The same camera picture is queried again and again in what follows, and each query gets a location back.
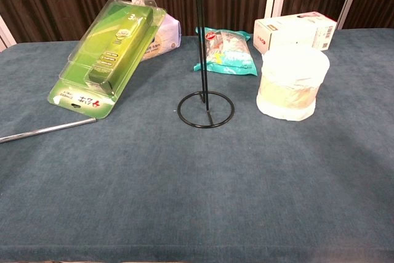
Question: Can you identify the white paper roll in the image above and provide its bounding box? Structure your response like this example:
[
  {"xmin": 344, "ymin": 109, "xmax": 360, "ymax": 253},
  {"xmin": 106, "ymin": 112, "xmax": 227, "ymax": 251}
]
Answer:
[{"xmin": 255, "ymin": 45, "xmax": 331, "ymax": 122}]

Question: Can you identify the blue-grey tablecloth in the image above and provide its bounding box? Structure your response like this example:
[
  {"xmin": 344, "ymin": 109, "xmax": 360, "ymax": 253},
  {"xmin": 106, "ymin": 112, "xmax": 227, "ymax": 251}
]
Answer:
[{"xmin": 0, "ymin": 28, "xmax": 394, "ymax": 263}]

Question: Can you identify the teal snack bag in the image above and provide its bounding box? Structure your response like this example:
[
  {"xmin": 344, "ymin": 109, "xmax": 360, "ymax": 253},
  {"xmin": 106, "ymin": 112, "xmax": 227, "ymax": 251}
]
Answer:
[{"xmin": 193, "ymin": 26, "xmax": 259, "ymax": 76}]

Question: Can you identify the purple tissue pack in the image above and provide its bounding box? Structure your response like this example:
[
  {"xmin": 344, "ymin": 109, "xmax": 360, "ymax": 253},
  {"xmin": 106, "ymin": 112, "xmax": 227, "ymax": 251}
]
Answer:
[{"xmin": 134, "ymin": 0, "xmax": 182, "ymax": 62}]

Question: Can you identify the green toothpaste blister pack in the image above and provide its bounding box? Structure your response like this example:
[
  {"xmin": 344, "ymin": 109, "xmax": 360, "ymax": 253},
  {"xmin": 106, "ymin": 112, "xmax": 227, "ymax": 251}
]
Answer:
[{"xmin": 47, "ymin": 0, "xmax": 167, "ymax": 119}]

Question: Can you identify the white cardboard box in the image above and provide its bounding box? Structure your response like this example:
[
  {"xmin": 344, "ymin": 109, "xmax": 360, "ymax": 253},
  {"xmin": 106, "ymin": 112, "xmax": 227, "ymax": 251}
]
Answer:
[{"xmin": 253, "ymin": 11, "xmax": 338, "ymax": 55}]

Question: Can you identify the silver metal rod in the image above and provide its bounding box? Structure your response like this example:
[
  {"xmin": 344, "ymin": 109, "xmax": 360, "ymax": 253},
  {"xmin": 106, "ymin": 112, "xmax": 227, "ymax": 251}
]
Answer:
[{"xmin": 0, "ymin": 117, "xmax": 98, "ymax": 144}]

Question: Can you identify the black wire stand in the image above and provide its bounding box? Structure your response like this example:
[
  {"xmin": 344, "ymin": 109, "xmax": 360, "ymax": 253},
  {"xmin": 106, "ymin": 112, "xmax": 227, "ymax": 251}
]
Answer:
[{"xmin": 177, "ymin": 0, "xmax": 235, "ymax": 129}]

